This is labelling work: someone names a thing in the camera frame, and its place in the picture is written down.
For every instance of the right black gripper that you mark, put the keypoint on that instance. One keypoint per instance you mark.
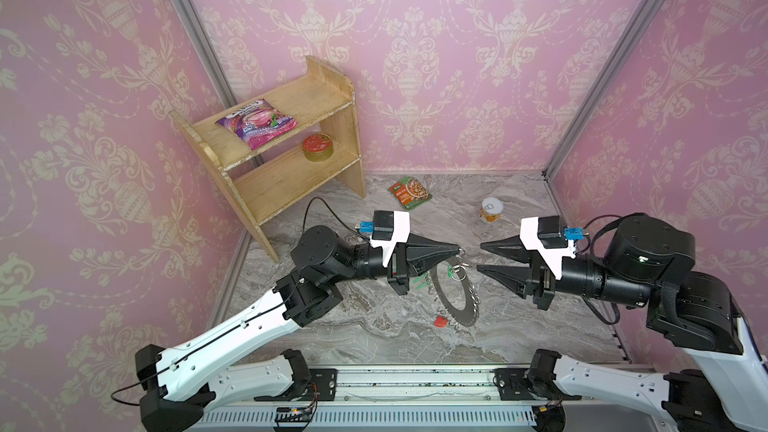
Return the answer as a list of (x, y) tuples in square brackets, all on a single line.
[(541, 276)]

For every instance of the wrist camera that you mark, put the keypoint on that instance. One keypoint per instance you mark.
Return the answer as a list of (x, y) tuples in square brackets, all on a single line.
[(386, 230), (552, 239)]

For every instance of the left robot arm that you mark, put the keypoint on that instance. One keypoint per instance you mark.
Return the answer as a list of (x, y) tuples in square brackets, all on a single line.
[(184, 382)]

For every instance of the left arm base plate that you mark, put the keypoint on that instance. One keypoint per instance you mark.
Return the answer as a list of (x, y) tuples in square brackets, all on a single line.
[(320, 385)]

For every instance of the red key tag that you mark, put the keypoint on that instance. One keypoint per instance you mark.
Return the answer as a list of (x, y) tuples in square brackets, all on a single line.
[(441, 322)]

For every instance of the red lid round tin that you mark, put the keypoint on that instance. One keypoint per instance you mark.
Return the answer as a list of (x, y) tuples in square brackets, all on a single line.
[(318, 147)]

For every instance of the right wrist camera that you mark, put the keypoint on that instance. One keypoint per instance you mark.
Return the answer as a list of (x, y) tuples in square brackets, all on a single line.
[(552, 239)]

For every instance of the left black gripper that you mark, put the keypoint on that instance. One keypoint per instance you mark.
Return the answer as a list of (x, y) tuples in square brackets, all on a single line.
[(409, 253)]

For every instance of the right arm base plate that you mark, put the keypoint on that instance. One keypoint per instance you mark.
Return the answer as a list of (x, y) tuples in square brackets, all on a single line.
[(512, 385)]

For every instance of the yellow can white lid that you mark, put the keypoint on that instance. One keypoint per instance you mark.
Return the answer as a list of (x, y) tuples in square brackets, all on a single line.
[(491, 209)]

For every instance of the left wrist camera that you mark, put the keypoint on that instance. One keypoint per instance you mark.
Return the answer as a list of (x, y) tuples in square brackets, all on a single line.
[(386, 230)]

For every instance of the purple snack bag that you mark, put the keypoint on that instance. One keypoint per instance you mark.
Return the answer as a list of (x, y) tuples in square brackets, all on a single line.
[(257, 123)]

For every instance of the green orange food packet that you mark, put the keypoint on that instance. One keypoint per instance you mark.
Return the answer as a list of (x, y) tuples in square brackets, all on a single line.
[(410, 193)]

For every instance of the wooden two-tier shelf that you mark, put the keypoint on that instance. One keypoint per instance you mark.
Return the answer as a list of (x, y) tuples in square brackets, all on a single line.
[(260, 184)]

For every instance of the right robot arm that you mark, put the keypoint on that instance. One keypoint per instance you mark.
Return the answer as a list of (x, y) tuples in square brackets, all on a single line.
[(636, 261)]

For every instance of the aluminium mounting rail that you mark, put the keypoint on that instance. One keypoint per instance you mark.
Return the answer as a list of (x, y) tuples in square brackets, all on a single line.
[(420, 385)]

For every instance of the slotted cable duct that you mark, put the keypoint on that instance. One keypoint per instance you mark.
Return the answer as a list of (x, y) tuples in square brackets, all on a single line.
[(376, 417)]

